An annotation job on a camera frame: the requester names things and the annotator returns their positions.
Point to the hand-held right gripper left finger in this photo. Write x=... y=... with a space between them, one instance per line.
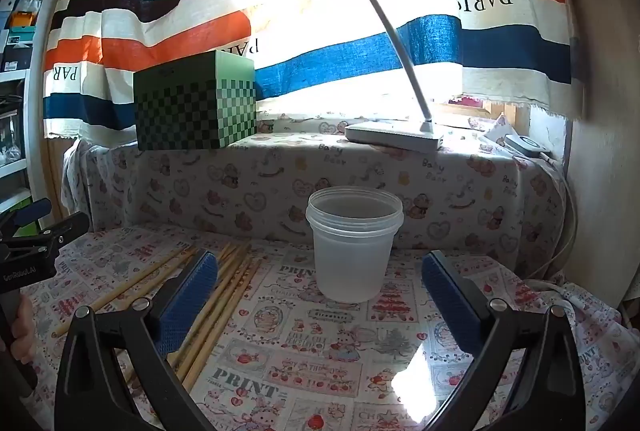
x=187 y=306

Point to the strawberry print tablecloth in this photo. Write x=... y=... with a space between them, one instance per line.
x=320 y=351

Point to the person's left hand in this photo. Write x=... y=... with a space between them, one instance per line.
x=22 y=326

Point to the white charger device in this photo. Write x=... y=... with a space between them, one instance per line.
x=522 y=144

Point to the white frame pole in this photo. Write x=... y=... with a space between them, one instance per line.
x=37 y=46

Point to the white desk lamp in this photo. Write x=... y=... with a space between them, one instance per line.
x=390 y=133

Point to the translucent plastic cup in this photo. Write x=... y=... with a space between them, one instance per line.
x=350 y=261

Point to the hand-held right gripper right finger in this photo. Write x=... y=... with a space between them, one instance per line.
x=450 y=306

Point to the striped printed curtain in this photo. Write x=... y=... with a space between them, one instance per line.
x=150 y=36

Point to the storage shelf with boxes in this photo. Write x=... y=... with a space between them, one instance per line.
x=15 y=61

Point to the green checkered box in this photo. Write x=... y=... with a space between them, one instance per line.
x=190 y=111

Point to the pile of wooden chopsticks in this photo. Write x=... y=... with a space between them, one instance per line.
x=230 y=301

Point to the wooden window frame post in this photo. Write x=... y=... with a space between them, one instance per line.
x=520 y=118

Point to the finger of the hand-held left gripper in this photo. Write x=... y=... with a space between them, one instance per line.
x=35 y=210
x=65 y=228

